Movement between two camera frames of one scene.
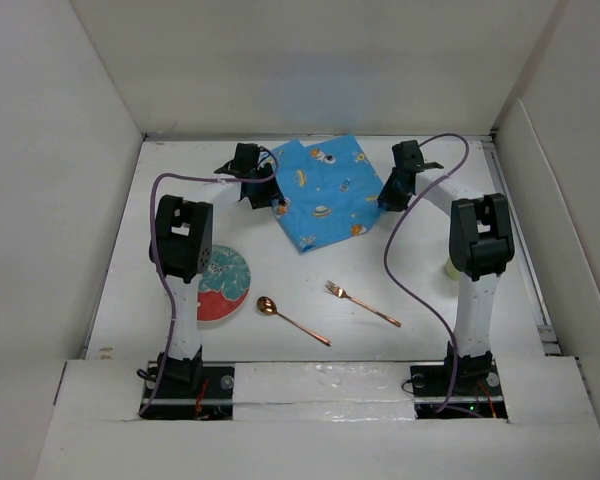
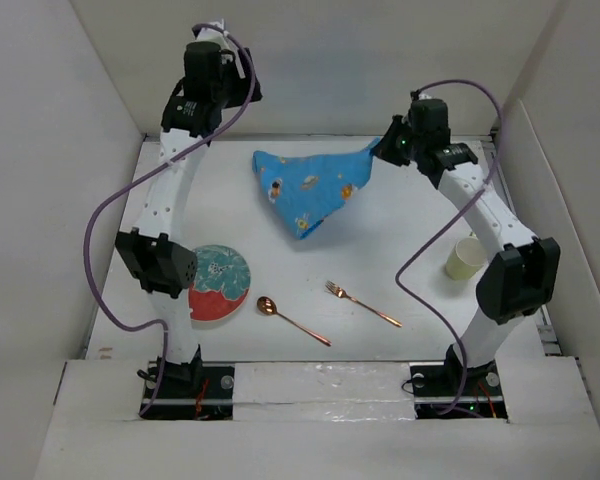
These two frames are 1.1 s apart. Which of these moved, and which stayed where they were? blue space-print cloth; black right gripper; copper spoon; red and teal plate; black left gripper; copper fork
Moved: black right gripper; blue space-print cloth; black left gripper
Stayed: red and teal plate; copper fork; copper spoon
